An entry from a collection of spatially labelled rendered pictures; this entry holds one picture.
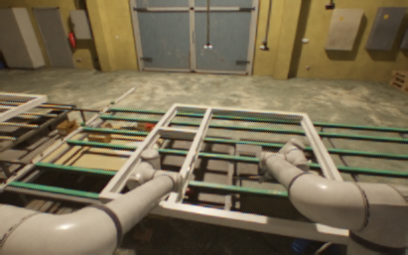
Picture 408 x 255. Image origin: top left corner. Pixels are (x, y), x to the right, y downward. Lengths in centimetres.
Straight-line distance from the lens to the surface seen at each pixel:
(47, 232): 47
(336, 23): 760
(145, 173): 97
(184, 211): 125
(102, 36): 834
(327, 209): 60
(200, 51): 747
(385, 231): 67
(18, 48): 1053
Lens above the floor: 189
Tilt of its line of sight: 29 degrees down
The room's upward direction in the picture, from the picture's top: straight up
